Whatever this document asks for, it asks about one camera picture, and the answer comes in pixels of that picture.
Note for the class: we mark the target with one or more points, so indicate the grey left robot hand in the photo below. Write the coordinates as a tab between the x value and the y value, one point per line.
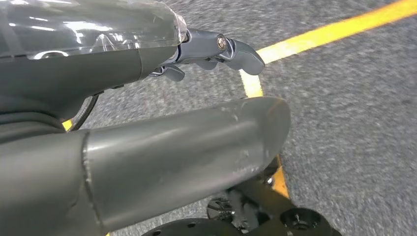
163	156

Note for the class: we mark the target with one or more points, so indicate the yellow floor tape outline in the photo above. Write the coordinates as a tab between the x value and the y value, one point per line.
325	32

